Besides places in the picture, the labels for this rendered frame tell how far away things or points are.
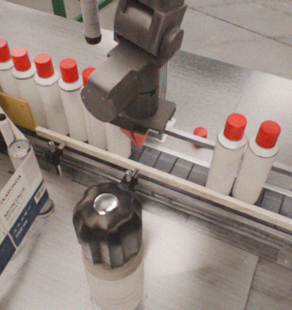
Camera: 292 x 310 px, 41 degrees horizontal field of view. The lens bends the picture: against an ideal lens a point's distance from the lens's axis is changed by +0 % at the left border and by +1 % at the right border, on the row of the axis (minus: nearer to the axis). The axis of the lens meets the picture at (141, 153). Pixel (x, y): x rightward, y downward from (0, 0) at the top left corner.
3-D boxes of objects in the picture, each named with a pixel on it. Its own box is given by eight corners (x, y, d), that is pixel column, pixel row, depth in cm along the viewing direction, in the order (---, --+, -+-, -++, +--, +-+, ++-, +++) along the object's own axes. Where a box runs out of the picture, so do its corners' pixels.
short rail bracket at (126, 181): (120, 207, 82) (118, 174, 73) (126, 196, 84) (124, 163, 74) (134, 212, 81) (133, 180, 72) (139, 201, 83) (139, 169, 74)
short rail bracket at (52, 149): (51, 178, 87) (40, 145, 77) (66, 158, 90) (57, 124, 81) (63, 183, 86) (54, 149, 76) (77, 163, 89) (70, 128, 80)
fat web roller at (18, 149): (26, 212, 76) (-2, 152, 61) (39, 194, 78) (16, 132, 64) (45, 221, 74) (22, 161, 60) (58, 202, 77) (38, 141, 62)
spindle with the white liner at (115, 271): (82, 309, 64) (49, 221, 41) (107, 261, 69) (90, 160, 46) (130, 333, 62) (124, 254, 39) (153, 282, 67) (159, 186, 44)
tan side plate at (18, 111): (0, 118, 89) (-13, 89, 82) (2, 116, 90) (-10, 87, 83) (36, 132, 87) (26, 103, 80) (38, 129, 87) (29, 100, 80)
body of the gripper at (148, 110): (161, 138, 60) (163, 104, 54) (103, 117, 63) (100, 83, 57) (176, 111, 64) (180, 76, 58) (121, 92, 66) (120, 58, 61)
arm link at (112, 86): (187, 23, 48) (132, -8, 50) (130, 72, 42) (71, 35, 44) (170, 89, 58) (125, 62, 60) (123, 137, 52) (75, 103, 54)
